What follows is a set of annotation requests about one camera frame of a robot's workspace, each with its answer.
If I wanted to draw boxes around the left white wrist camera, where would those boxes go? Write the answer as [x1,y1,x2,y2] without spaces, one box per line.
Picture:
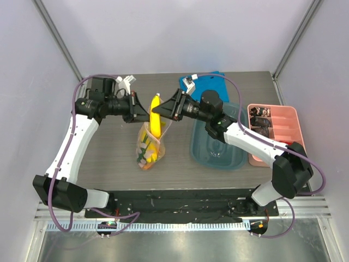
[115,75,136,95]

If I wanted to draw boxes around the clear polka dot zip bag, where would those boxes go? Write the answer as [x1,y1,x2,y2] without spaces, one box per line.
[135,94,173,172]

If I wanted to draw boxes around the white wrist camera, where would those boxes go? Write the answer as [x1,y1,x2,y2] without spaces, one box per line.
[183,74,198,95]
[115,75,136,95]

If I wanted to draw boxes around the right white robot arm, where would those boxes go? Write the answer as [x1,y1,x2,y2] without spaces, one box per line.
[152,89,314,216]

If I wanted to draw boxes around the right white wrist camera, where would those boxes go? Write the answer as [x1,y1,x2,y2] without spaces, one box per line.
[183,74,198,95]

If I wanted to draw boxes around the blue folded cloth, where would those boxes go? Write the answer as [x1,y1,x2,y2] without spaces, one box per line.
[191,71,230,102]

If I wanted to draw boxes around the dark patterned tray item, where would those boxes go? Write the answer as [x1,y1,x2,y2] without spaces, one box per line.
[249,106,272,137]

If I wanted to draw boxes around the red tray pieces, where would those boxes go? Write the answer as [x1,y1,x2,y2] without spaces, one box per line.
[278,140,294,145]

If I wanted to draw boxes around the teal plastic bin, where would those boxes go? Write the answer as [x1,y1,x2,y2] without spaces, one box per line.
[189,102,249,171]

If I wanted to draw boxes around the yellow banana bunch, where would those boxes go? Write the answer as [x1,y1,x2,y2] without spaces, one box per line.
[137,94,167,164]

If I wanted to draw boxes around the white slotted cable duct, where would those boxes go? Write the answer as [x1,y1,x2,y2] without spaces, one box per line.
[45,221,251,232]

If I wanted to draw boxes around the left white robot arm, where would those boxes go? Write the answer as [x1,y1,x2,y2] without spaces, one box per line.
[33,75,149,218]

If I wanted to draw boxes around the pink compartment tray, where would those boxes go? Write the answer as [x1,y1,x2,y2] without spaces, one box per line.
[247,103,305,167]

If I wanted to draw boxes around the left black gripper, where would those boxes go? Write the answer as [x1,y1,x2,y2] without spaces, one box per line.
[105,91,154,124]

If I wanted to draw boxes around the green spring onion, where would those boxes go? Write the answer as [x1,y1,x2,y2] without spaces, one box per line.
[137,134,152,165]

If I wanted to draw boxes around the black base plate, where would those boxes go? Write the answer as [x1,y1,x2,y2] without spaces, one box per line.
[79,188,279,224]

